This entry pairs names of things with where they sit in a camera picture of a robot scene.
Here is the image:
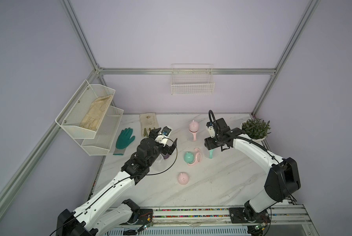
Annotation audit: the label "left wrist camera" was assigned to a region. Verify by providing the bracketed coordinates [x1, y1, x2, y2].
[155, 126, 172, 146]

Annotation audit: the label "aluminium front rail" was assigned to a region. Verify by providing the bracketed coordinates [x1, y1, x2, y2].
[141, 205, 312, 227]

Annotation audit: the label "lower white mesh shelf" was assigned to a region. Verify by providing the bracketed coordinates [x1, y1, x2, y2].
[81, 106, 123, 156]

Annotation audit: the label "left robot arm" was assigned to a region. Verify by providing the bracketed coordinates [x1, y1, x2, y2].
[51, 126, 177, 236]

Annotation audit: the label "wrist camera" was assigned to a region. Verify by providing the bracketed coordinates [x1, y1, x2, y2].
[206, 122, 216, 138]
[155, 126, 172, 146]

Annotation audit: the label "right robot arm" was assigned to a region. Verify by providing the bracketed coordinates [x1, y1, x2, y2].
[204, 118, 301, 222]

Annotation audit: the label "mint green bottle cap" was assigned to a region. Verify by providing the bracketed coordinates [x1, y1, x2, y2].
[183, 152, 195, 164]

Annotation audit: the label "beige glove green fingertips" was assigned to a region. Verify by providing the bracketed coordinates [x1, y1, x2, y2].
[139, 113, 159, 137]

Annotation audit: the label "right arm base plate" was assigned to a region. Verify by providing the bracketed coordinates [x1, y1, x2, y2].
[229, 207, 270, 224]

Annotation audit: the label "white mesh shelf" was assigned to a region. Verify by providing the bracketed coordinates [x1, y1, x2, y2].
[81, 106, 123, 156]
[55, 80, 116, 139]

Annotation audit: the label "beige glove in shelf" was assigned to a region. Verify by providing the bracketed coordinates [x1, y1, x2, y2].
[79, 95, 113, 131]

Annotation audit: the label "clear baby bottle far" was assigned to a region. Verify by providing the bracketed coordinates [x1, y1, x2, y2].
[153, 155, 164, 165]

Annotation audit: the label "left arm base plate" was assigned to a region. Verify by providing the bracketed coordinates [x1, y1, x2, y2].
[127, 208, 153, 225]

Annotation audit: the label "upper white mesh shelf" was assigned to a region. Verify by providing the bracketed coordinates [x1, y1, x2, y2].
[55, 80, 116, 139]

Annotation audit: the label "potted green plant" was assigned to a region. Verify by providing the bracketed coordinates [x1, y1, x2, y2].
[241, 118, 271, 140]

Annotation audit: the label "pink bottle cap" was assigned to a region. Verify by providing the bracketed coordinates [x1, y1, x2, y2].
[189, 120, 199, 133]
[178, 172, 189, 185]

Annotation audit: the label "green rubber glove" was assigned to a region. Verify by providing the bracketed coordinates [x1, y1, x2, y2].
[113, 127, 135, 155]

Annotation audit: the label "white wire wall basket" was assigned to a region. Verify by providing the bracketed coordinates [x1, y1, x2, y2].
[171, 64, 215, 95]

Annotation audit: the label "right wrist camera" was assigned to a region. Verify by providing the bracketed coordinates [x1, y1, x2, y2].
[206, 122, 216, 138]

